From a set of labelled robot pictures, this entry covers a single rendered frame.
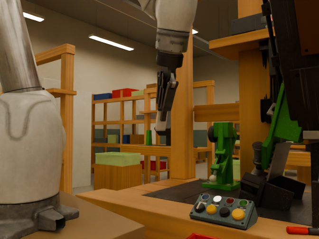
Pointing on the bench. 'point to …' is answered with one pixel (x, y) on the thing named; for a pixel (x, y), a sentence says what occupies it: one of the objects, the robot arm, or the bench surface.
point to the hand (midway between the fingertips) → (161, 119)
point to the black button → (224, 211)
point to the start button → (238, 214)
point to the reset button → (211, 209)
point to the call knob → (199, 206)
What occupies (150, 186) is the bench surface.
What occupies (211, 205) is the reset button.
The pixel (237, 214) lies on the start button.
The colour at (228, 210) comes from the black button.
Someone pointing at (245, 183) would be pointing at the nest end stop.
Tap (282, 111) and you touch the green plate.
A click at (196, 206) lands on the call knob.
